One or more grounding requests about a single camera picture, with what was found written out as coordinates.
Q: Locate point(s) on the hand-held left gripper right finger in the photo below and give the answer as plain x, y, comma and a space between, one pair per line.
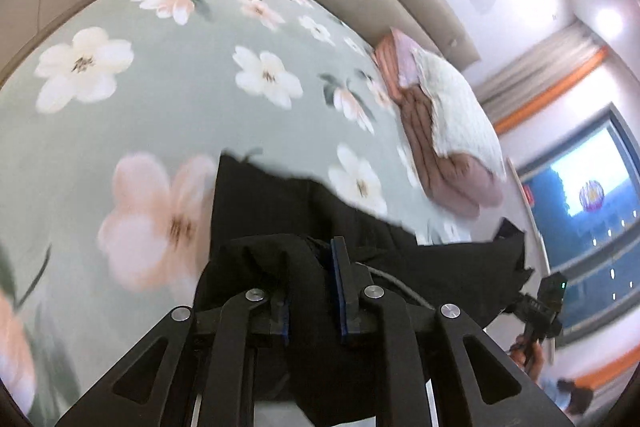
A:
340, 292

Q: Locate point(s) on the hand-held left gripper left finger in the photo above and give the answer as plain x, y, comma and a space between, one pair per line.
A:
284, 317

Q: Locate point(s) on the black hooded jacket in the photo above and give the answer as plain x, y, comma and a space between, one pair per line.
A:
350, 232

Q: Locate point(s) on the person's right hand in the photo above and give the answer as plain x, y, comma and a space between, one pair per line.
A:
527, 357

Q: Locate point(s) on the window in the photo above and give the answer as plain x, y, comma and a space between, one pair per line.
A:
590, 227

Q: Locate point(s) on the folded pink quilt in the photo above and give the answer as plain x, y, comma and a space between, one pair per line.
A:
450, 177

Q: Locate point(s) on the white frilled pillow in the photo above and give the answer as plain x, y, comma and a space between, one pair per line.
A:
465, 107

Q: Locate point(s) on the pink pillow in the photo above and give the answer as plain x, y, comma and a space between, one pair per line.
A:
400, 62

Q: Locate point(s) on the beige and orange curtain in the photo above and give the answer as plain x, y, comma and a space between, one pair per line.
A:
545, 72

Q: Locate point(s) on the bed with floral sheet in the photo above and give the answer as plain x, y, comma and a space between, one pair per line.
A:
150, 107

